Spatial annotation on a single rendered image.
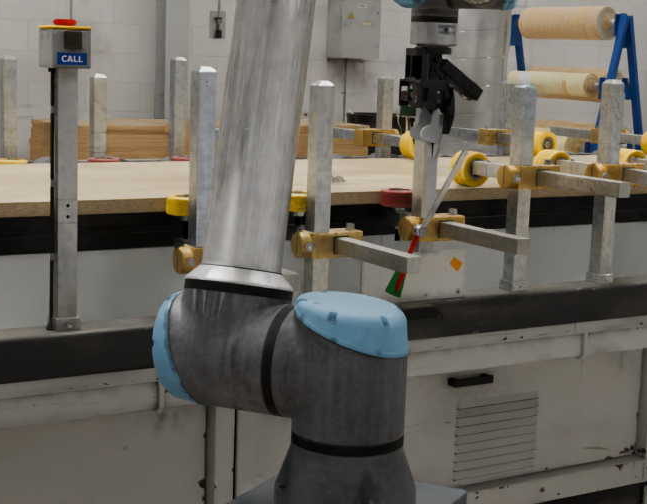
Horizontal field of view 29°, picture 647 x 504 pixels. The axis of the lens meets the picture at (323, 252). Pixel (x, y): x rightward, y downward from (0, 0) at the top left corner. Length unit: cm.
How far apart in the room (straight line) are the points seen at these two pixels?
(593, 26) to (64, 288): 772
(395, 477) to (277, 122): 50
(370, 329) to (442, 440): 146
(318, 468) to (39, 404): 77
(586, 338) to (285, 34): 141
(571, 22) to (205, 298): 826
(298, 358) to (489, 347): 118
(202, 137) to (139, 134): 636
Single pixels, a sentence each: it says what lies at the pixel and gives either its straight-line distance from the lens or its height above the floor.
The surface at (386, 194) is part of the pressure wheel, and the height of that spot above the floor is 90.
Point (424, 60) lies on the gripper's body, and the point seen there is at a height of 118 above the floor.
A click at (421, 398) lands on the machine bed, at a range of 295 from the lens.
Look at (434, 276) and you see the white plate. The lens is 257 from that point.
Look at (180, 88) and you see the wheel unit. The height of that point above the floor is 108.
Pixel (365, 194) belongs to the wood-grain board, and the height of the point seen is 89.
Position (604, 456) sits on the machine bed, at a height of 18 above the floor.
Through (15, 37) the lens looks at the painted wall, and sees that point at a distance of 967.
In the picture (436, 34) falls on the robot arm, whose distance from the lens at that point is 241.
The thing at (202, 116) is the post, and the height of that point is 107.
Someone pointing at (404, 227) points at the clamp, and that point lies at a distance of 254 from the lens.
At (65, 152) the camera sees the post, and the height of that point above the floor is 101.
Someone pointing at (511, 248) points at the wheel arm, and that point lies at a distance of 239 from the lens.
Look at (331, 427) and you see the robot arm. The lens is 161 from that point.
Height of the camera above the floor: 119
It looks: 9 degrees down
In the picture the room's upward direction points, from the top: 2 degrees clockwise
